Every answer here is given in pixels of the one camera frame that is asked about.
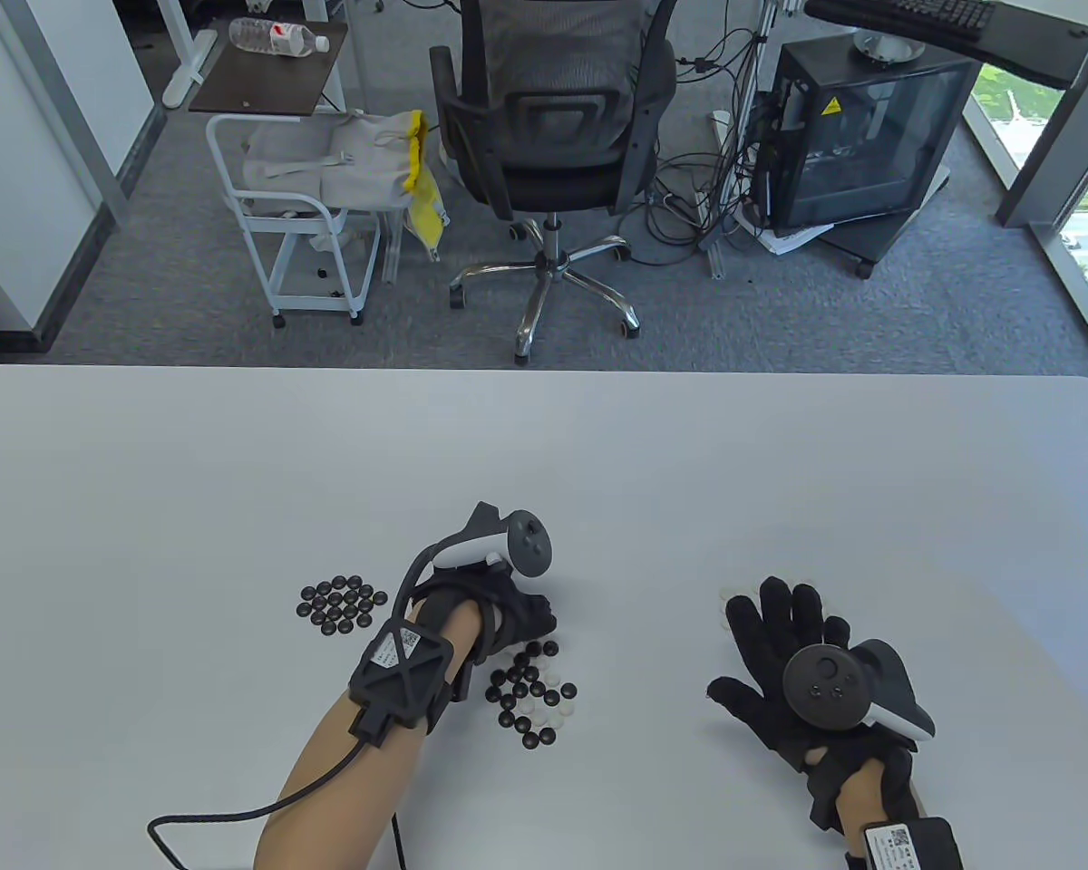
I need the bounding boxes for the white desk leg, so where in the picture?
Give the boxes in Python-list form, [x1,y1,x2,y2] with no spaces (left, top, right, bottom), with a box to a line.
[159,0,220,111]

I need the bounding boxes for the pile of mixed go stones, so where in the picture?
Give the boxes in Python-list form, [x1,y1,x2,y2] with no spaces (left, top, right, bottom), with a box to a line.
[485,639,579,751]

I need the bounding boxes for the black braided cable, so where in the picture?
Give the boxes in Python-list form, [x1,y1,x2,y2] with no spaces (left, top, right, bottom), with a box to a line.
[148,739,409,870]

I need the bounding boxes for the white papers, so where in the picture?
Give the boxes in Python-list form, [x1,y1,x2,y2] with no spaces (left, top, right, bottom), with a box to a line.
[734,204,835,256]

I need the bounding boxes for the black framed wrist camera module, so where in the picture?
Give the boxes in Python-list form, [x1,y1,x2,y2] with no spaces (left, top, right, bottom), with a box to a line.
[349,621,459,746]

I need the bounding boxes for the person's right hand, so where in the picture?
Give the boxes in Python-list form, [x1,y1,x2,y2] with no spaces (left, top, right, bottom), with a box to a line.
[707,577,921,830]

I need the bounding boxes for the group of white go stones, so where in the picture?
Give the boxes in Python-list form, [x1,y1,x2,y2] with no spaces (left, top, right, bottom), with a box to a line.
[718,580,821,631]

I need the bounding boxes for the black mesh office chair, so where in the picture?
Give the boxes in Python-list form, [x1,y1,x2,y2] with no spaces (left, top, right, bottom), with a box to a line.
[429,0,679,366]

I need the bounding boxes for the small brown side table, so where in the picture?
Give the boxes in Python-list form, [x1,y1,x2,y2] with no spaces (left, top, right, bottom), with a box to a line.
[189,18,350,117]

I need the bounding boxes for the tangle of black cables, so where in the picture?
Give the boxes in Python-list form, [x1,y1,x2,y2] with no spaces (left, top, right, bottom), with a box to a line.
[630,0,781,268]

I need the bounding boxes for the white bowl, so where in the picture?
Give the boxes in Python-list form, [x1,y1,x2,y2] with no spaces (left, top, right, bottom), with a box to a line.
[852,27,926,66]

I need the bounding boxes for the black boxed wrist camera module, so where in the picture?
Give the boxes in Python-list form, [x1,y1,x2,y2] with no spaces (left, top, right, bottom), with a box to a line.
[845,817,965,870]

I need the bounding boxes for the group of black go stones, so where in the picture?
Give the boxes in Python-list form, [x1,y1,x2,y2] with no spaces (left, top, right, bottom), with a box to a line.
[297,575,389,635]

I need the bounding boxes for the clear plastic water bottle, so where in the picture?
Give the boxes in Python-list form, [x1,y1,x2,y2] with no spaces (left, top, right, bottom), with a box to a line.
[228,16,331,58]

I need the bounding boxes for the aluminium profile stand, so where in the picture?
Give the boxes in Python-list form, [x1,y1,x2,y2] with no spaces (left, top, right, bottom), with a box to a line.
[707,0,781,277]

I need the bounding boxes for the black desk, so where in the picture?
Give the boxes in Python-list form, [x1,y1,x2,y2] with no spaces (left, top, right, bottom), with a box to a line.
[802,0,1088,90]

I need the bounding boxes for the person's left hand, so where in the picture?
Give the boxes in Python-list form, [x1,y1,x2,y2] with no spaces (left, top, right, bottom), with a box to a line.
[413,571,559,672]

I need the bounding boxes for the grey fabric bag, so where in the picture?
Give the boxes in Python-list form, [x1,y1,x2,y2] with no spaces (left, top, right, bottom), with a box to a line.
[240,113,418,214]

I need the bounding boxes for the black computer tower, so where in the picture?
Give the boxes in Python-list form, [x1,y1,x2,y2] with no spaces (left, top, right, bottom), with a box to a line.
[751,38,982,232]

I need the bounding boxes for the black white hand controller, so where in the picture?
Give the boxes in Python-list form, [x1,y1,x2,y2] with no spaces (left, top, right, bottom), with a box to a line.
[782,639,937,742]
[431,501,554,578]

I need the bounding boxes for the white metal cart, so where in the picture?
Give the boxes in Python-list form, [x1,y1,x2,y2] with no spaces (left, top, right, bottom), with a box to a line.
[206,113,384,329]

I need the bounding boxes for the yellow plastic bag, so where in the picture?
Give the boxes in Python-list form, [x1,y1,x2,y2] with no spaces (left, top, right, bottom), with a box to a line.
[403,111,450,264]

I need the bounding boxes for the black rolling platform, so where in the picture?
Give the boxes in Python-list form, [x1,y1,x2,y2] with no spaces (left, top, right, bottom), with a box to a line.
[816,163,953,280]

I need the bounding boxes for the black keyboard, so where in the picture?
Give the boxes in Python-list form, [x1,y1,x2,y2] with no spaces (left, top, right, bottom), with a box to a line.
[884,0,998,42]

